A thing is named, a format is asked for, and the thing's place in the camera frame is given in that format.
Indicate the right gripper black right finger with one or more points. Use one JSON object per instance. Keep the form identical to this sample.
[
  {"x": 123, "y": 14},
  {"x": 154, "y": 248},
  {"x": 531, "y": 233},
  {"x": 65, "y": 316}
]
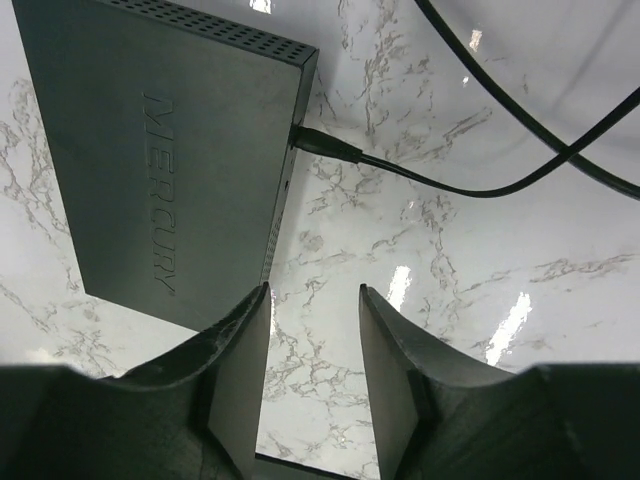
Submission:
[{"x": 438, "y": 413}]

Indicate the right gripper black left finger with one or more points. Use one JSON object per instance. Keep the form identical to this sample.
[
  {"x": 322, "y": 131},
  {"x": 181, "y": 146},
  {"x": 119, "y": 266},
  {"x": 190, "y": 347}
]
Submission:
[{"x": 191, "y": 413}]

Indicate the black network switch box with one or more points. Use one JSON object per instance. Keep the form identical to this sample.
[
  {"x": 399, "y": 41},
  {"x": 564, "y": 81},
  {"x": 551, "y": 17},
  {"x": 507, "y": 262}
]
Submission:
[{"x": 170, "y": 132}]

